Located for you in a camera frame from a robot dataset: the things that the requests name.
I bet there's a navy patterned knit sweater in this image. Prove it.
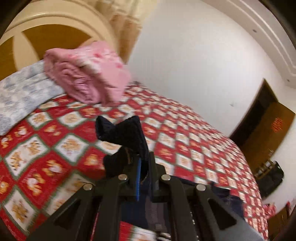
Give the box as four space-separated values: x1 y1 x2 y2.
95 115 244 230

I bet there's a red teddy bear bedspread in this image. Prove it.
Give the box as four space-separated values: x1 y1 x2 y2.
1 83 268 240

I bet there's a black bag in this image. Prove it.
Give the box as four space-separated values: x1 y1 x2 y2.
255 161 284 198

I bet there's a wooden chair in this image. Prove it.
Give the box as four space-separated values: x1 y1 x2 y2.
254 150 275 179

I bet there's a brown wooden door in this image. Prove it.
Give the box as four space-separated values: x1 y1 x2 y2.
240 102 295 174

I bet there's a grey floral pillow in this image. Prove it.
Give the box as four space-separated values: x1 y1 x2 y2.
0 60 64 136

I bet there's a folded pink blanket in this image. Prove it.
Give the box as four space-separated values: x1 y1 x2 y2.
44 41 132 106

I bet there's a cream wooden headboard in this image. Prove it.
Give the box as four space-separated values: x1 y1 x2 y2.
1 1 118 79

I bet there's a beige patterned curtain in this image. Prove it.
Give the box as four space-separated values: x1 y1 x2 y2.
94 0 157 63

